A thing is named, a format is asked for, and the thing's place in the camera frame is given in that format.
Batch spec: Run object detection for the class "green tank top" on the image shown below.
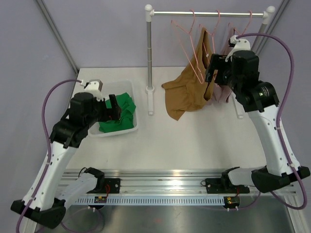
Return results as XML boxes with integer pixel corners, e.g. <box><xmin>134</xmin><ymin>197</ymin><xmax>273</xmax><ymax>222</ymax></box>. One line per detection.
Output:
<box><xmin>99</xmin><ymin>92</ymin><xmax>136</xmax><ymax>133</ymax></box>

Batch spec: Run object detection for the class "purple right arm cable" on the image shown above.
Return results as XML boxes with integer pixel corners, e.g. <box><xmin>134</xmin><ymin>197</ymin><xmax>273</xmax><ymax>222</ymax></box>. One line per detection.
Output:
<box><xmin>201</xmin><ymin>33</ymin><xmax>308</xmax><ymax>212</ymax></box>

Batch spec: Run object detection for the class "brown tank top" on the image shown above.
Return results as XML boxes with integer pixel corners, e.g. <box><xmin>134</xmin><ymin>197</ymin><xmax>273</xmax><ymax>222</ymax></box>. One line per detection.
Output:
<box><xmin>161</xmin><ymin>28</ymin><xmax>214</xmax><ymax>121</ymax></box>

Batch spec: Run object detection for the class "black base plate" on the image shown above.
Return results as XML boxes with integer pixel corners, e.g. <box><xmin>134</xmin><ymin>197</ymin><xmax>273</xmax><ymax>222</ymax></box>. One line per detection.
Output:
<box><xmin>87</xmin><ymin>178</ymin><xmax>121</xmax><ymax>194</ymax></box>
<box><xmin>200</xmin><ymin>178</ymin><xmax>250</xmax><ymax>195</ymax></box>

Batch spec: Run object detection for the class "pink hanger under brown top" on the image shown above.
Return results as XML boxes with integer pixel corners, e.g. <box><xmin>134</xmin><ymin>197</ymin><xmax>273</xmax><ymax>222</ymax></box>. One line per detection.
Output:
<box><xmin>203</xmin><ymin>10</ymin><xmax>221</xmax><ymax>62</ymax></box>

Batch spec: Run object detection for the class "pink hanger under mauve top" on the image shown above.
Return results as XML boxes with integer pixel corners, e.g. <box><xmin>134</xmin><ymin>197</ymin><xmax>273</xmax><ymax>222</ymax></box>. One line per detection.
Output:
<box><xmin>227</xmin><ymin>10</ymin><xmax>253</xmax><ymax>37</ymax></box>

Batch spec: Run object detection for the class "right aluminium frame post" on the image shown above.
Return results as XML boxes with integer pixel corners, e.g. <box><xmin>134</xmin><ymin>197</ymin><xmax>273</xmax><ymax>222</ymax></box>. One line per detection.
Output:
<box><xmin>252</xmin><ymin>0</ymin><xmax>292</xmax><ymax>55</ymax></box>

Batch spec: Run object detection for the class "aluminium frame post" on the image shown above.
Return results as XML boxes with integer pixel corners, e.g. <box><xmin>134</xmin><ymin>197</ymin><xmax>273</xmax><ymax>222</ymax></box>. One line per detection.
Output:
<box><xmin>34</xmin><ymin>0</ymin><xmax>79</xmax><ymax>76</ymax></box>
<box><xmin>252</xmin><ymin>0</ymin><xmax>292</xmax><ymax>55</ymax></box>

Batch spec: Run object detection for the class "silver and white clothes rack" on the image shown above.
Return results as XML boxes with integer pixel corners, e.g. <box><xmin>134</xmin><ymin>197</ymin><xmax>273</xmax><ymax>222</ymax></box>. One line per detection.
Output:
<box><xmin>144</xmin><ymin>4</ymin><xmax>265</xmax><ymax>116</ymax></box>

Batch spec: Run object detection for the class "white perforated plastic basket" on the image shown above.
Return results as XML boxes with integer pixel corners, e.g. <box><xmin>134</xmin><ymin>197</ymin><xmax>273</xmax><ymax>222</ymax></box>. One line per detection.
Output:
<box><xmin>88</xmin><ymin>80</ymin><xmax>138</xmax><ymax>137</ymax></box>

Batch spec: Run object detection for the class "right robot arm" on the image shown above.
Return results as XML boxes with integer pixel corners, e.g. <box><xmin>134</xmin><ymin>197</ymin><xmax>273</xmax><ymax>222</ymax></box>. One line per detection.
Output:
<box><xmin>206</xmin><ymin>50</ymin><xmax>311</xmax><ymax>193</ymax></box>

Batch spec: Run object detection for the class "pink wire hanger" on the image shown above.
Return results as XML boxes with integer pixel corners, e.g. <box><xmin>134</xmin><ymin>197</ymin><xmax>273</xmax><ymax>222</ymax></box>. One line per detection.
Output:
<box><xmin>170</xmin><ymin>9</ymin><xmax>205</xmax><ymax>84</ymax></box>

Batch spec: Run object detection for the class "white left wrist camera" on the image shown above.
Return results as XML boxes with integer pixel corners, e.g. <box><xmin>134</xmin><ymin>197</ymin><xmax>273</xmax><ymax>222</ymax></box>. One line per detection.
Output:
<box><xmin>80</xmin><ymin>80</ymin><xmax>104</xmax><ymax>101</ymax></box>

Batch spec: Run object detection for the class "mauve tank top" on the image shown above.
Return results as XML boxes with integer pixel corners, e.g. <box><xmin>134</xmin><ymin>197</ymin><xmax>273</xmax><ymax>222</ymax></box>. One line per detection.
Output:
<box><xmin>204</xmin><ymin>26</ymin><xmax>235</xmax><ymax>103</ymax></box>

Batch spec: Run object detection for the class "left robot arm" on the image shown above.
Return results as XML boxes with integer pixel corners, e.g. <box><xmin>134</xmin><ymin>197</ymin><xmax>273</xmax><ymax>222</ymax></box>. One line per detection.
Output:
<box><xmin>11</xmin><ymin>92</ymin><xmax>121</xmax><ymax>229</ymax></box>

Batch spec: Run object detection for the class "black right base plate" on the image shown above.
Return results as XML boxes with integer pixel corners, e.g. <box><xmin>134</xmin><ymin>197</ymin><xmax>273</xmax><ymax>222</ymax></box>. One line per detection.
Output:
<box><xmin>200</xmin><ymin>178</ymin><xmax>250</xmax><ymax>195</ymax></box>

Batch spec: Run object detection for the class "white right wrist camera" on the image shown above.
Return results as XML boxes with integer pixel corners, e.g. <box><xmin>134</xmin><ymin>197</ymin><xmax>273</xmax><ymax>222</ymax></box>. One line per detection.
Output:
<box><xmin>225</xmin><ymin>35</ymin><xmax>251</xmax><ymax>62</ymax></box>

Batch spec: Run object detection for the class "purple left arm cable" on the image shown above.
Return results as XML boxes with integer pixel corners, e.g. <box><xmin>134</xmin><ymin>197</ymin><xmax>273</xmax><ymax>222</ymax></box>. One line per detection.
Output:
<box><xmin>16</xmin><ymin>79</ymin><xmax>105</xmax><ymax>233</ymax></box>

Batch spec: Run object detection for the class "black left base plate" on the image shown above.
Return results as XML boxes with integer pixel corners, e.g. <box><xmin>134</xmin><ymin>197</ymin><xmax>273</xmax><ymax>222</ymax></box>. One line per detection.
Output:
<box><xmin>87</xmin><ymin>178</ymin><xmax>121</xmax><ymax>194</ymax></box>

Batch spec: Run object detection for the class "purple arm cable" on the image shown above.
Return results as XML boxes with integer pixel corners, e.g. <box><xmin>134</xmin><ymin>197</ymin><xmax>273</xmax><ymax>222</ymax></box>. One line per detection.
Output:
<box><xmin>16</xmin><ymin>79</ymin><xmax>105</xmax><ymax>233</ymax></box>
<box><xmin>201</xmin><ymin>33</ymin><xmax>308</xmax><ymax>212</ymax></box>

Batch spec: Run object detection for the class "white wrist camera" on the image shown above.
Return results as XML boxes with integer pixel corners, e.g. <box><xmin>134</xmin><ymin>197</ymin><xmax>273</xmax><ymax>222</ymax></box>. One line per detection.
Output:
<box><xmin>225</xmin><ymin>35</ymin><xmax>251</xmax><ymax>62</ymax></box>
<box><xmin>80</xmin><ymin>80</ymin><xmax>104</xmax><ymax>101</ymax></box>

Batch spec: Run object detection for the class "left aluminium frame post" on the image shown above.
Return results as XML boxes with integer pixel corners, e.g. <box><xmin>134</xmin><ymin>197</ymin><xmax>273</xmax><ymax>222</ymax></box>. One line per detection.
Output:
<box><xmin>34</xmin><ymin>0</ymin><xmax>79</xmax><ymax>76</ymax></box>

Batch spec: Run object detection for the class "white slotted cable duct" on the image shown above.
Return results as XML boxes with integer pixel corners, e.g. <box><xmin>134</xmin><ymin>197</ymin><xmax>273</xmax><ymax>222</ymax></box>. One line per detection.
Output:
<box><xmin>74</xmin><ymin>196</ymin><xmax>225</xmax><ymax>206</ymax></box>

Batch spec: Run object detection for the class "aluminium mounting rail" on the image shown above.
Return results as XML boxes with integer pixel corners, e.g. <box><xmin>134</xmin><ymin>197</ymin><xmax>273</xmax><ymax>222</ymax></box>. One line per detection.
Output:
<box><xmin>60</xmin><ymin>169</ymin><xmax>297</xmax><ymax>199</ymax></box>

